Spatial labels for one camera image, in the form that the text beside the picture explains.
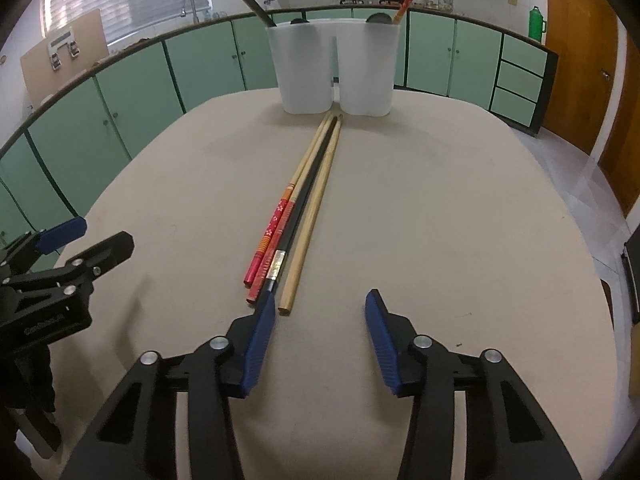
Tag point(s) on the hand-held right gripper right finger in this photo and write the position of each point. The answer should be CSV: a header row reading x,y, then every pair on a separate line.
x,y
382,340

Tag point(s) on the white double utensil holder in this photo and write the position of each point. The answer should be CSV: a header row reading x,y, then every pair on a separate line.
x,y
305,70

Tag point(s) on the black spoon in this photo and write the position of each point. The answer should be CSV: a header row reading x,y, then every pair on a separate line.
x,y
299,21

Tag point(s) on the plain wooden chopstick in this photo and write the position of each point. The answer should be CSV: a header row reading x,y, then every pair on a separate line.
x,y
310,230

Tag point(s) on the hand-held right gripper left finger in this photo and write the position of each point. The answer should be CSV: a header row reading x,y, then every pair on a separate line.
x,y
257,345

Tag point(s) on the green thermos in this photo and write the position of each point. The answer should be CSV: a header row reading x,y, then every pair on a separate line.
x,y
536,25

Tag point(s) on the black chopstick silver band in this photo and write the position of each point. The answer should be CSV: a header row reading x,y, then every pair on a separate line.
x,y
305,195

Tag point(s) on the green kitchen counter cabinets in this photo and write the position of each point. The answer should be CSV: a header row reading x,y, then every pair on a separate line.
x,y
200,65

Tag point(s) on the stack of bowls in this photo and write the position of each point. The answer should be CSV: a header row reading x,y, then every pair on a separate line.
x,y
416,1

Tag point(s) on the dark glass cabinet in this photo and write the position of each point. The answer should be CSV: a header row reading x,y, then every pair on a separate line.
x,y
632,285

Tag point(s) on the bundle of chopsticks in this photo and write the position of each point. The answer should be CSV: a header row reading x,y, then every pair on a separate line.
x,y
277,210

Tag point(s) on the glass jars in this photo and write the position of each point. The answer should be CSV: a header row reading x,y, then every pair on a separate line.
x,y
440,4

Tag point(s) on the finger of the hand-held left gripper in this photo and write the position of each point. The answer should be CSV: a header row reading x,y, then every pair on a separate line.
x,y
105,250
62,232

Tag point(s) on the metal spoon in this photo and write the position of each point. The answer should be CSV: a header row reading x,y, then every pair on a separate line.
x,y
378,18

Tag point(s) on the metal kitchen faucet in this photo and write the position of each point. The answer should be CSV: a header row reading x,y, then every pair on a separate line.
x,y
194,7

